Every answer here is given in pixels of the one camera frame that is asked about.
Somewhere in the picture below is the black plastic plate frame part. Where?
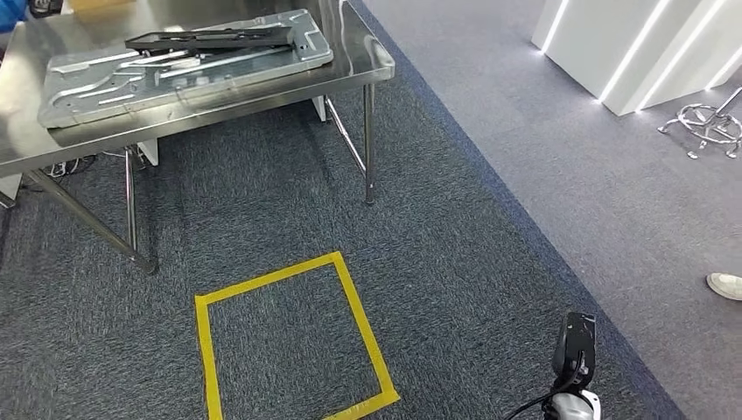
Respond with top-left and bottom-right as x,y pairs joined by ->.
124,25 -> 297,53

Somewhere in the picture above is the stainless steel workbench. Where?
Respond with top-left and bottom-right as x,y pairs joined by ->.
0,0 -> 396,276

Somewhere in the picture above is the aluminium fixture plate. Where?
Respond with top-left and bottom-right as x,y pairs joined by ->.
37,8 -> 335,130

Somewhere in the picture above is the white lit display plinth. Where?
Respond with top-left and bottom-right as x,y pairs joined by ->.
530,0 -> 742,117

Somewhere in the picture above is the chrome stool base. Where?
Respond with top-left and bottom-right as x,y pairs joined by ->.
657,87 -> 742,160

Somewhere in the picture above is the person's foot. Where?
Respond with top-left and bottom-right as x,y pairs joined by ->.
705,272 -> 742,303

